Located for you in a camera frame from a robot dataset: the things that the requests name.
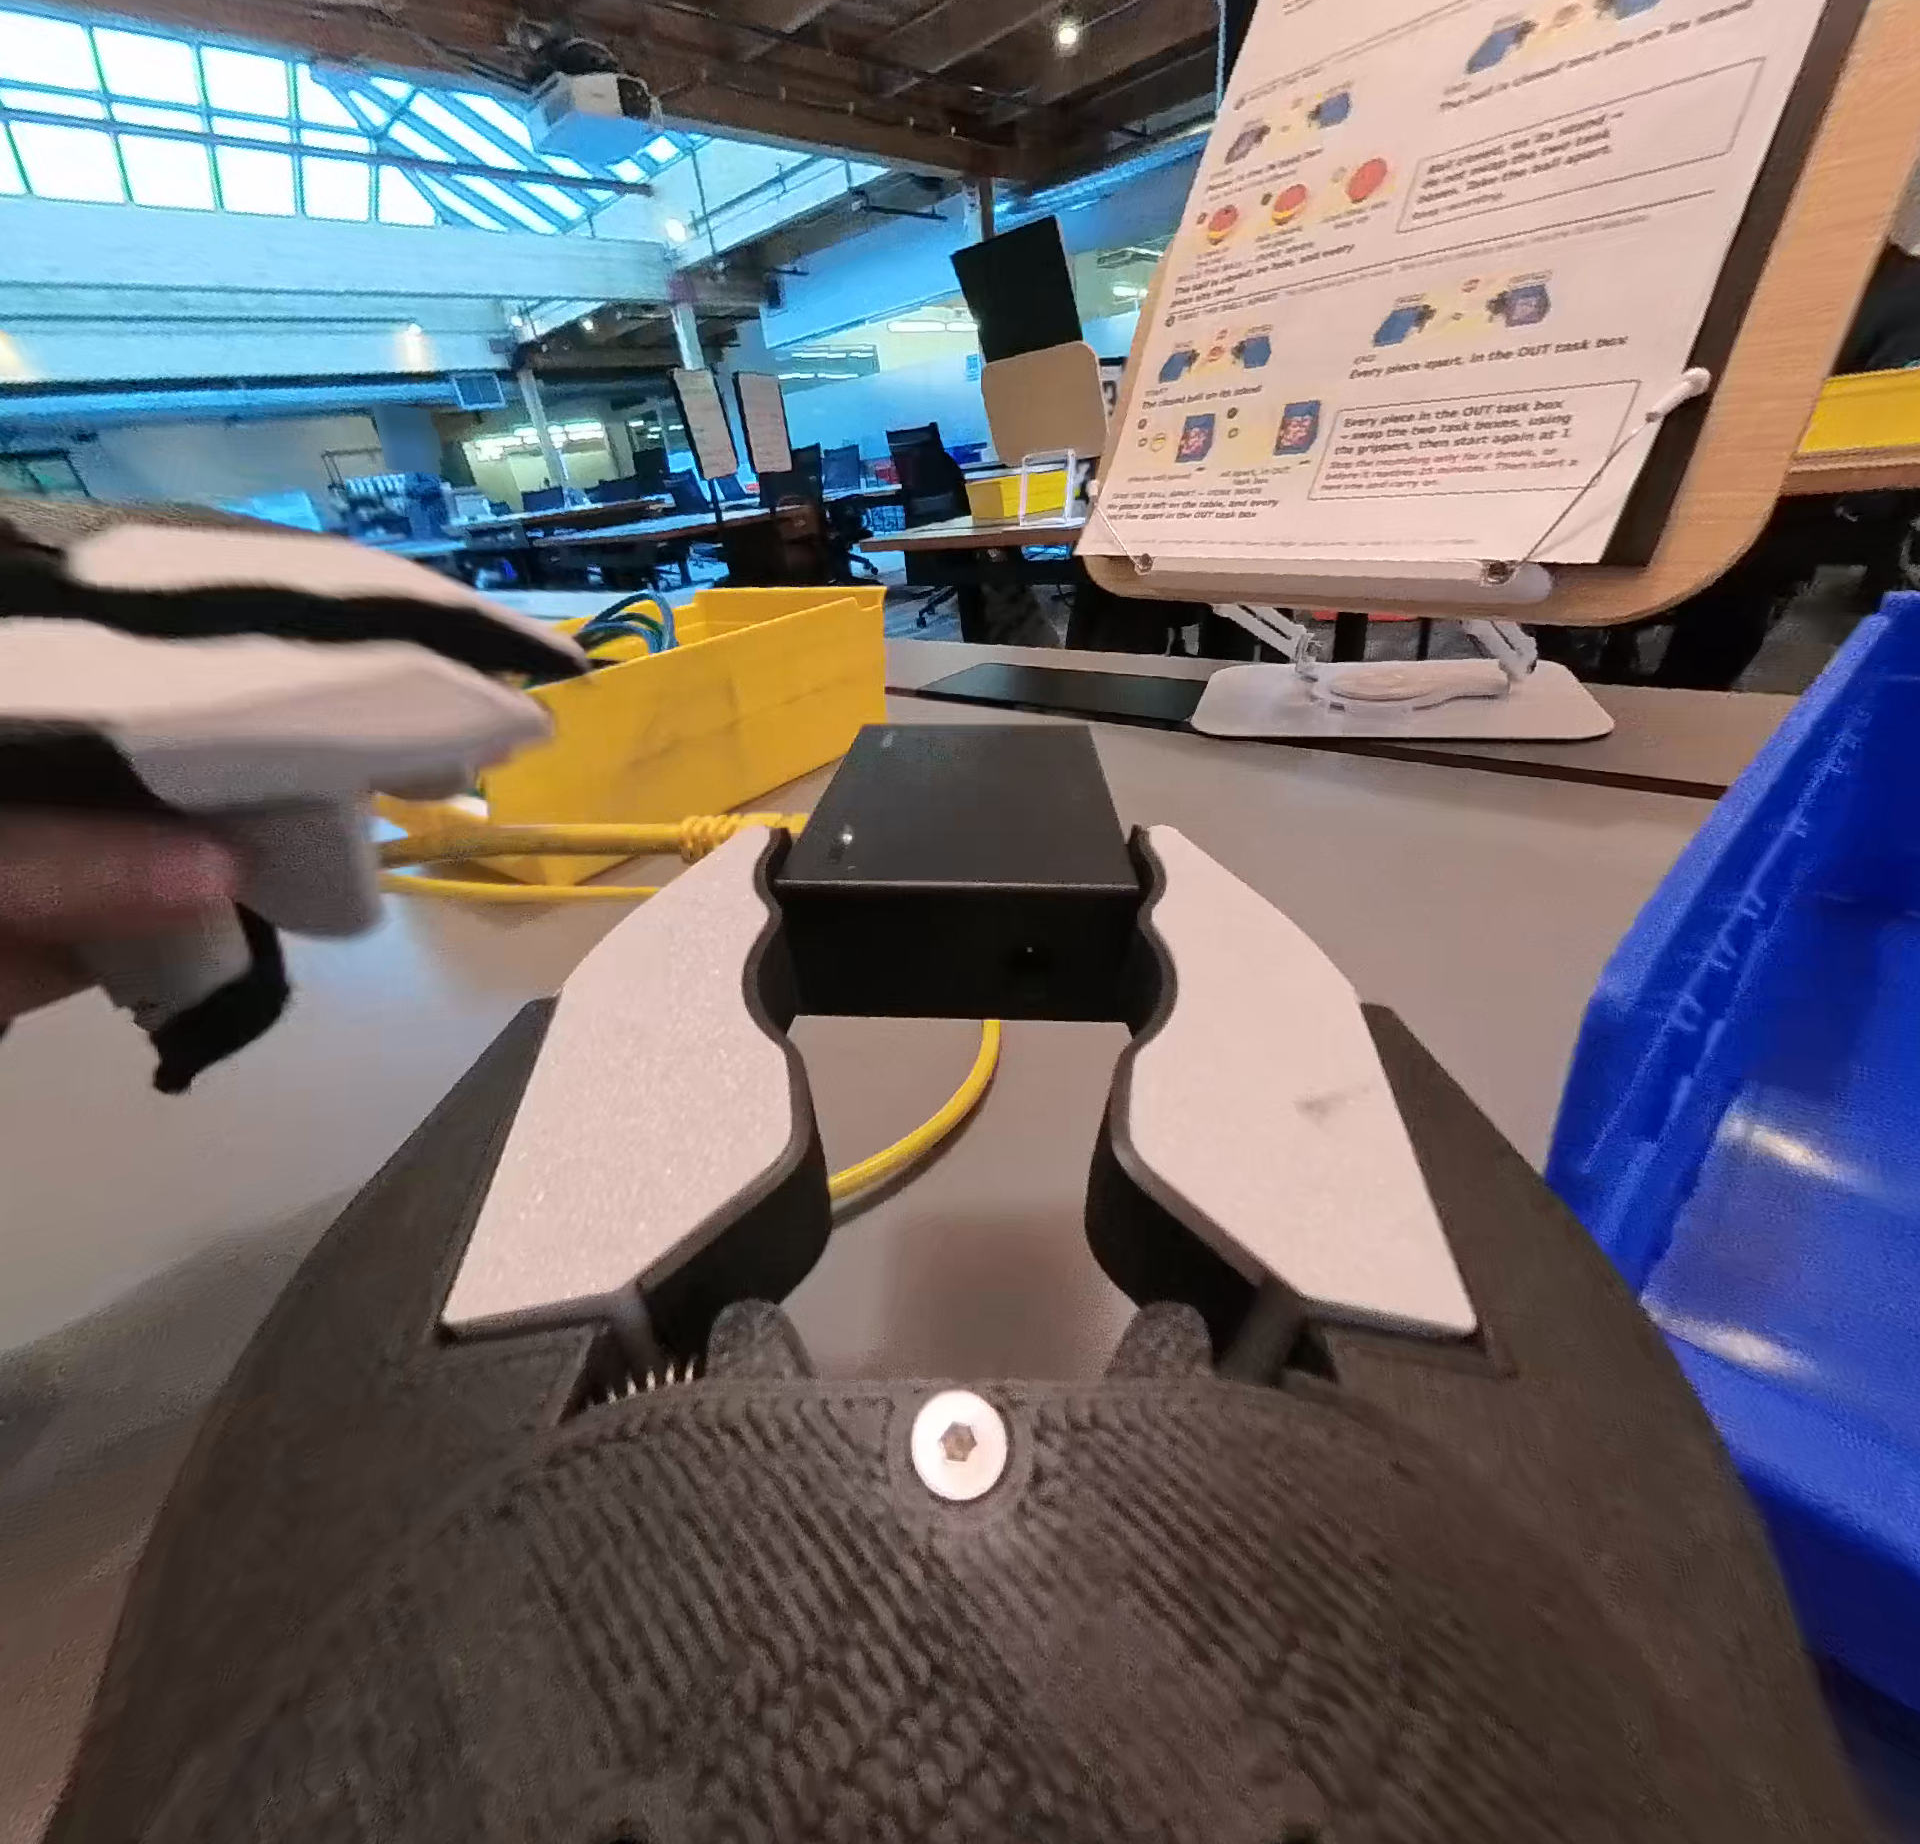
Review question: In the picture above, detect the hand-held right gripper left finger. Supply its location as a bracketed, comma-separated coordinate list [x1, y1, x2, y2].
[439, 824, 832, 1342]

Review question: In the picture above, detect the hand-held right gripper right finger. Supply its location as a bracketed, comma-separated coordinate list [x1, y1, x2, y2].
[1081, 824, 1483, 1342]

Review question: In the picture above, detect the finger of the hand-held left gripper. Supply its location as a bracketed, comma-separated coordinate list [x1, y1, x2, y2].
[0, 625, 559, 827]
[0, 522, 589, 679]

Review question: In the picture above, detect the yellow ethernet cable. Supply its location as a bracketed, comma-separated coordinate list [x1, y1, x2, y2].
[373, 800, 1004, 1204]

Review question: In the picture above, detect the small yellow plastic bin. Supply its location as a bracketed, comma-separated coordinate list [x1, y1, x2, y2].
[477, 617, 888, 886]

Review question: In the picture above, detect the black network switch box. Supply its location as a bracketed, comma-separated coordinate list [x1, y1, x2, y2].
[772, 725, 1145, 1023]

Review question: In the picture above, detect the person's left hand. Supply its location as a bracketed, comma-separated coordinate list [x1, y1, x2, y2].
[0, 821, 250, 1041]

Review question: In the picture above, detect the black flat desk mat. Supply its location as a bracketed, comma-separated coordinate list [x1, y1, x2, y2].
[913, 660, 1216, 729]

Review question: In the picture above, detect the blue plastic bin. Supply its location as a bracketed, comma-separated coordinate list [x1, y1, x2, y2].
[1545, 586, 1920, 1726]

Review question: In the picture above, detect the white ceiling projector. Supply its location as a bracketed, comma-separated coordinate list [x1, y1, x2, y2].
[529, 64, 663, 130]

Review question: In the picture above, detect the black office chair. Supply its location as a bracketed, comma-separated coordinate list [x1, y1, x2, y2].
[882, 421, 975, 529]

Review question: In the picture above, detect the background yellow box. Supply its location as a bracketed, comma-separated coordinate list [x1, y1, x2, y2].
[965, 466, 1088, 525]

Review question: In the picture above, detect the background wooden document stand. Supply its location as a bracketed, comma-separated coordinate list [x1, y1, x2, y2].
[981, 338, 1108, 466]

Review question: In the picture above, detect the black background monitor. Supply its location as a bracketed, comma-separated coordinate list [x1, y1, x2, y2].
[950, 216, 1087, 371]

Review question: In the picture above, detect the printed instruction sheet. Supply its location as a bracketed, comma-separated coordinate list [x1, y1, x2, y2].
[1078, 0, 1867, 572]

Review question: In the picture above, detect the instruction sheet on stand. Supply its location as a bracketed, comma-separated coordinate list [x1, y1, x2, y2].
[1078, 0, 1920, 744]

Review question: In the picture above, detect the yellow bin behind stand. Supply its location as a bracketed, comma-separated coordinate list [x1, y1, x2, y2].
[1791, 364, 1920, 463]

